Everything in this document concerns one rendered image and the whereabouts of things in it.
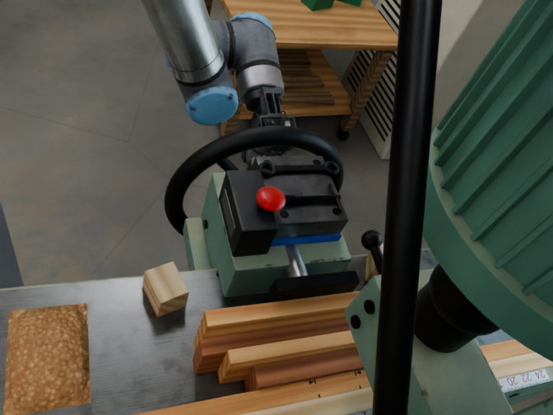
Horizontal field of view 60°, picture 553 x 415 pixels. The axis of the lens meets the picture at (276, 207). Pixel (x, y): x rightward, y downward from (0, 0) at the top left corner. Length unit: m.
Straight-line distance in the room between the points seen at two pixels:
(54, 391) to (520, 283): 0.39
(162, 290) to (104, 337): 0.07
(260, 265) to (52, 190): 1.34
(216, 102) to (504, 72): 0.64
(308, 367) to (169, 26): 0.51
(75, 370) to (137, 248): 1.16
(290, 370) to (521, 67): 0.34
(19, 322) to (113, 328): 0.09
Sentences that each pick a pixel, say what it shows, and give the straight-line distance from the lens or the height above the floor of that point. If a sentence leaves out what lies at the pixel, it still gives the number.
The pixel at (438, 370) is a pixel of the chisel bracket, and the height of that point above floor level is 1.07.
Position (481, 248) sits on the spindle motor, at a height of 1.23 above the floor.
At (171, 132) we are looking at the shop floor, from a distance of 2.00.
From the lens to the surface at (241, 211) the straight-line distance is 0.48.
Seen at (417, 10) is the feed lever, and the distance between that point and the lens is 0.18.
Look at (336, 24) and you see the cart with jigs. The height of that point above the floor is 0.53.
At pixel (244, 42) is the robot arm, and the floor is 0.87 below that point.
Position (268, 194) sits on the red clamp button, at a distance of 0.48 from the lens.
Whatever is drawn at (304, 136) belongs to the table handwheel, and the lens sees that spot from 0.68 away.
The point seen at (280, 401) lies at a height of 0.94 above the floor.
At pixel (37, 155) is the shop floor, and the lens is 1.89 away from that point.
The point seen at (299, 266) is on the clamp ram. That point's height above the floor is 0.96.
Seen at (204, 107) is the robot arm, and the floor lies 0.84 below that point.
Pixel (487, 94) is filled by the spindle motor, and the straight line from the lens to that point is 0.24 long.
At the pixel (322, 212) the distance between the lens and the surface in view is 0.52.
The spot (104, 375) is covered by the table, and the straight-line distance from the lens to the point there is 0.50.
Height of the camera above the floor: 1.38
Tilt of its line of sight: 49 degrees down
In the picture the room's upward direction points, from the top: 24 degrees clockwise
